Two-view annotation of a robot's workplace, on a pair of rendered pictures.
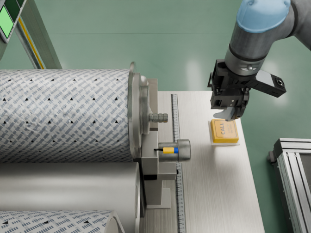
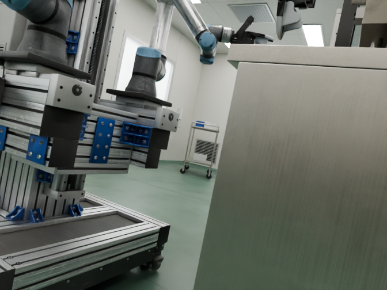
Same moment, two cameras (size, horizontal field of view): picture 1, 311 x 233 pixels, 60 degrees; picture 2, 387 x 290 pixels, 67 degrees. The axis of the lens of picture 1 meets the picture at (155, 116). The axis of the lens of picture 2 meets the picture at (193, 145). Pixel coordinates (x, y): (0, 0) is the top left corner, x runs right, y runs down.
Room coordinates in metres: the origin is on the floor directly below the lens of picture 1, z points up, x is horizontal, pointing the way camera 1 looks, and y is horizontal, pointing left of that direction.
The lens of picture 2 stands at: (1.17, 0.02, 0.67)
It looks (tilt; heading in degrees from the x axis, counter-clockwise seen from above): 1 degrees down; 208
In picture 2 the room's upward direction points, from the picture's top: 11 degrees clockwise
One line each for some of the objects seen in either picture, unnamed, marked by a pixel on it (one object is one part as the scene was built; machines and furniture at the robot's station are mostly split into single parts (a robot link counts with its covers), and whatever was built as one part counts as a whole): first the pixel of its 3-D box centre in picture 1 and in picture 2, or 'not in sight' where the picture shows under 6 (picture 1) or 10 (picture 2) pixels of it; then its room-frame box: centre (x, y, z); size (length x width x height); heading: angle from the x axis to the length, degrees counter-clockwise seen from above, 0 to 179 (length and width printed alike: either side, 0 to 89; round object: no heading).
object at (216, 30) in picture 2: not in sight; (211, 33); (-0.15, -0.70, 1.21); 0.11 x 0.08 x 0.09; 114
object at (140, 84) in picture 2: not in sight; (142, 86); (0.08, -0.89, 0.87); 0.15 x 0.15 x 0.10
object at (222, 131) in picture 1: (224, 130); not in sight; (0.40, -0.20, 0.91); 0.07 x 0.07 x 0.02; 0
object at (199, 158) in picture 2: not in sight; (201, 148); (-3.92, -2.48, 0.51); 0.91 x 0.58 x 1.02; 24
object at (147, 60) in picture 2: not in sight; (147, 61); (0.07, -0.89, 0.98); 0.13 x 0.12 x 0.14; 24
